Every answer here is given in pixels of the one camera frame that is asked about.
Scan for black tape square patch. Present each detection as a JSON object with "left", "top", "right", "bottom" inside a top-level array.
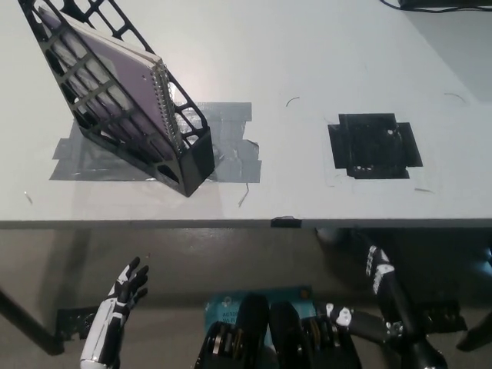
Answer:
[{"left": 327, "top": 112, "right": 424, "bottom": 180}]

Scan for black flat device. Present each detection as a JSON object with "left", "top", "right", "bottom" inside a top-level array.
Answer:
[{"left": 397, "top": 0, "right": 492, "bottom": 12}]

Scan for black lattice magazine holder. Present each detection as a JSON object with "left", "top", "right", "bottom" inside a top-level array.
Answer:
[{"left": 27, "top": 0, "right": 214, "bottom": 198}]

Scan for dark blue rounded object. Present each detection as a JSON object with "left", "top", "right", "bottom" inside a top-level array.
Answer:
[{"left": 470, "top": 245, "right": 492, "bottom": 281}]

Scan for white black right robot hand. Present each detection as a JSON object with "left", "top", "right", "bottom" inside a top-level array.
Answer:
[{"left": 324, "top": 244, "right": 419, "bottom": 347}]

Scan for black slanted desk leg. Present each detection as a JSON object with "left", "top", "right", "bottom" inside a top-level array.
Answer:
[{"left": 0, "top": 284, "right": 65, "bottom": 355}]

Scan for black teal robot torso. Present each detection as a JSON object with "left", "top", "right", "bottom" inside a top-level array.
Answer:
[{"left": 195, "top": 286, "right": 362, "bottom": 369}]

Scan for grey duct tape patch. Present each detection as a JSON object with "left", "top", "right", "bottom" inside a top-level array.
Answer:
[{"left": 48, "top": 101, "right": 263, "bottom": 184}]

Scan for purple spiral notebook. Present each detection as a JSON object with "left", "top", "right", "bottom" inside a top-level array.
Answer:
[{"left": 35, "top": 7, "right": 182, "bottom": 162}]

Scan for dark chair leg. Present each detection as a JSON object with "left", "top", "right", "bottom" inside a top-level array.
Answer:
[{"left": 456, "top": 317, "right": 492, "bottom": 351}]

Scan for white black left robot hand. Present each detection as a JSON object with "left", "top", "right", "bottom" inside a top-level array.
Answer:
[{"left": 79, "top": 257, "right": 150, "bottom": 364}]

